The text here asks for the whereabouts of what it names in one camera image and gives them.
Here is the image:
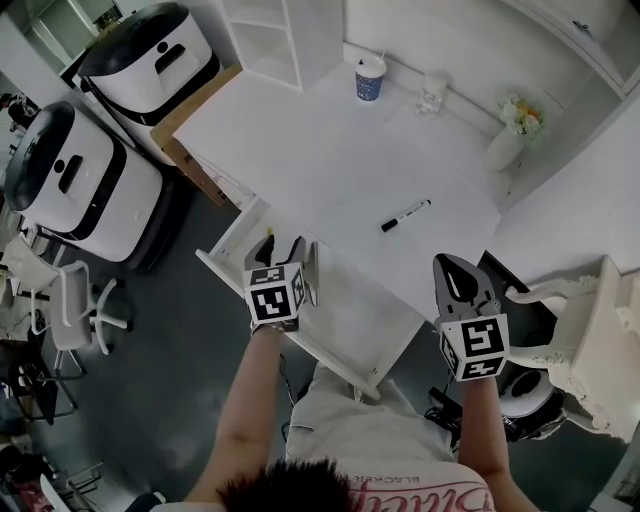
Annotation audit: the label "person's white t-shirt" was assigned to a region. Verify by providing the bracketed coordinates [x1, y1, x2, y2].
[186, 458, 490, 512]

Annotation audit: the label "white vase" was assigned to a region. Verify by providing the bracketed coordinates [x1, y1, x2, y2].
[484, 126, 527, 174]

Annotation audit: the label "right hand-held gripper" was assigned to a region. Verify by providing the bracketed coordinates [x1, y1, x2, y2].
[432, 253, 510, 383]

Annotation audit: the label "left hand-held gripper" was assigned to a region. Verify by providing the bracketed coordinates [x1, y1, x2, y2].
[243, 234, 308, 332]

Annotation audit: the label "white shelf unit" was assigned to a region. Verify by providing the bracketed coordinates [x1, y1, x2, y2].
[219, 0, 640, 99]

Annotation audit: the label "black and white marker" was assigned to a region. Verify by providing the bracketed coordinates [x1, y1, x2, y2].
[380, 198, 433, 234]

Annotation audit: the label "white black robot base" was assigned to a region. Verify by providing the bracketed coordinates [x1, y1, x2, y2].
[1, 100, 175, 272]
[77, 1, 222, 127]

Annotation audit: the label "person's light grey trousers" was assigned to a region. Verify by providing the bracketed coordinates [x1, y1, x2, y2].
[283, 361, 455, 467]

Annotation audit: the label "white swivel chair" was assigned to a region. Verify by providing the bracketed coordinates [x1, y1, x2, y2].
[48, 259, 133, 375]

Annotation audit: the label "person's right forearm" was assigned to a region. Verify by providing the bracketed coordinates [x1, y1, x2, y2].
[456, 377, 542, 512]

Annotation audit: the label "black metal chair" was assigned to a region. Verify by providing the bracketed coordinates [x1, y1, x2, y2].
[0, 338, 80, 427]

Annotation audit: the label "person's left forearm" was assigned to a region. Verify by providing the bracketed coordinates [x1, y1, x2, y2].
[183, 324, 297, 512]

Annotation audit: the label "round white black device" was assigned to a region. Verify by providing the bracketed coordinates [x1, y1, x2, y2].
[496, 366, 567, 442]

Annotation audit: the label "white plastic chair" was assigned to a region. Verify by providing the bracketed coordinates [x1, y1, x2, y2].
[1, 236, 62, 307]

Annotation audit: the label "blue patterned paper cup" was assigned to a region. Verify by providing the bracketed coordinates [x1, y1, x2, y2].
[354, 49, 389, 104]

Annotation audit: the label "ornate white dresser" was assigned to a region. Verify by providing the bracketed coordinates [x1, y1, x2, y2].
[501, 253, 640, 445]

